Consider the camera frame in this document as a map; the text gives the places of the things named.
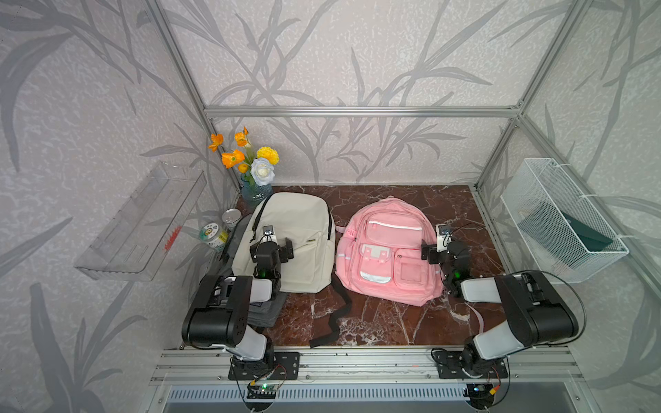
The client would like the beige backpack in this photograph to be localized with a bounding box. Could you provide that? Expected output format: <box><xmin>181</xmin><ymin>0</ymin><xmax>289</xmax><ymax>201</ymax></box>
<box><xmin>231</xmin><ymin>192</ymin><xmax>353</xmax><ymax>348</ymax></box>

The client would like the grey backpack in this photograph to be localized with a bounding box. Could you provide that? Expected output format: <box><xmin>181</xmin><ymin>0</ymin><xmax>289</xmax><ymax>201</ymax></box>
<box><xmin>216</xmin><ymin>214</ymin><xmax>288</xmax><ymax>328</ymax></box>

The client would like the pink backpack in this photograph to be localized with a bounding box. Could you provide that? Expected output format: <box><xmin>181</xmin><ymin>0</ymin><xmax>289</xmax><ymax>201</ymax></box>
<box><xmin>335</xmin><ymin>197</ymin><xmax>447</xmax><ymax>306</ymax></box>

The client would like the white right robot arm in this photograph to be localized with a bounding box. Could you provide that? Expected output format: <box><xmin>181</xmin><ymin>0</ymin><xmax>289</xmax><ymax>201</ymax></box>
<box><xmin>421</xmin><ymin>241</ymin><xmax>586</xmax><ymax>379</ymax></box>

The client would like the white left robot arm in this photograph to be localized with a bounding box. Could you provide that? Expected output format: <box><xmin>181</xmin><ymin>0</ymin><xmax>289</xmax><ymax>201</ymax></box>
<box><xmin>182</xmin><ymin>236</ymin><xmax>294</xmax><ymax>369</ymax></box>

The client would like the sunflower label plastic can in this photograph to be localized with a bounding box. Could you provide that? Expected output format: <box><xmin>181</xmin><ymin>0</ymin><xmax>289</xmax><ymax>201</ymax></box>
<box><xmin>199</xmin><ymin>222</ymin><xmax>229</xmax><ymax>252</ymax></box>

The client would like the blue glass vase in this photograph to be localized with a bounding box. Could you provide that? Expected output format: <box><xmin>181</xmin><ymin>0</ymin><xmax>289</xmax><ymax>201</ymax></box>
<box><xmin>240</xmin><ymin>175</ymin><xmax>273</xmax><ymax>205</ymax></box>

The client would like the artificial flower bouquet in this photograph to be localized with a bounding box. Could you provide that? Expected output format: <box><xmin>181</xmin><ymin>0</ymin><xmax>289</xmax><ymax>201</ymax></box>
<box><xmin>221</xmin><ymin>127</ymin><xmax>280</xmax><ymax>189</ymax></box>

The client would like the red marker on shelf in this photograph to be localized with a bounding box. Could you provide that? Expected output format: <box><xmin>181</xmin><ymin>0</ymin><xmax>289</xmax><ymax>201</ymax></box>
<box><xmin>164</xmin><ymin>225</ymin><xmax>182</xmax><ymax>251</ymax></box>

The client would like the green box in basket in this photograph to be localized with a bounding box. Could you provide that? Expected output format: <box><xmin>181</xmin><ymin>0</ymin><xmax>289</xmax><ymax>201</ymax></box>
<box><xmin>519</xmin><ymin>201</ymin><xmax>617</xmax><ymax>268</ymax></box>

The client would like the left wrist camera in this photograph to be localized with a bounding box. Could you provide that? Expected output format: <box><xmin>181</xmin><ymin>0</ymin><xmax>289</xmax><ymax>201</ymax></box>
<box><xmin>260</xmin><ymin>225</ymin><xmax>277</xmax><ymax>243</ymax></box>

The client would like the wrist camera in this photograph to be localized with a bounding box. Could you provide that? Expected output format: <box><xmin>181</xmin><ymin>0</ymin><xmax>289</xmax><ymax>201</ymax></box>
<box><xmin>260</xmin><ymin>225</ymin><xmax>277</xmax><ymax>243</ymax></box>
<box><xmin>436</xmin><ymin>224</ymin><xmax>453</xmax><ymax>252</ymax></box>

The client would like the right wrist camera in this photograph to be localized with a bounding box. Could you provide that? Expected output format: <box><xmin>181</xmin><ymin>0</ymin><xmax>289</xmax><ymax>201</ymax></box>
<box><xmin>436</xmin><ymin>224</ymin><xmax>453</xmax><ymax>252</ymax></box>

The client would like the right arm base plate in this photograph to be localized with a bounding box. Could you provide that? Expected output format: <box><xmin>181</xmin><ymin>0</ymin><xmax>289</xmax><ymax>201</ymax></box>
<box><xmin>430</xmin><ymin>348</ymin><xmax>510</xmax><ymax>380</ymax></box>

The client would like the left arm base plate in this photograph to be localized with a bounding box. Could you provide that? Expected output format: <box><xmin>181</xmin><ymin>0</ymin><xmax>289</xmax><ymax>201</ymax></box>
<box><xmin>228</xmin><ymin>352</ymin><xmax>301</xmax><ymax>381</ymax></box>

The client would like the white wire mesh basket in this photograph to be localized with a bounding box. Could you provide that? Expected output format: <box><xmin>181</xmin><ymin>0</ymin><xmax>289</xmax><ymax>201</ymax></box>
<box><xmin>501</xmin><ymin>158</ymin><xmax>629</xmax><ymax>284</ymax></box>

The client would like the clear acrylic wall shelf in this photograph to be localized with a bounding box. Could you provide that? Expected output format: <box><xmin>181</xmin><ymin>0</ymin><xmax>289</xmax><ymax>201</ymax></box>
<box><xmin>74</xmin><ymin>162</ymin><xmax>207</xmax><ymax>282</ymax></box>

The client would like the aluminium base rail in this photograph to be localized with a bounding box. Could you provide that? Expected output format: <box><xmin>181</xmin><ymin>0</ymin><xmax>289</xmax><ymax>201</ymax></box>
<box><xmin>148</xmin><ymin>346</ymin><xmax>585</xmax><ymax>385</ymax></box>

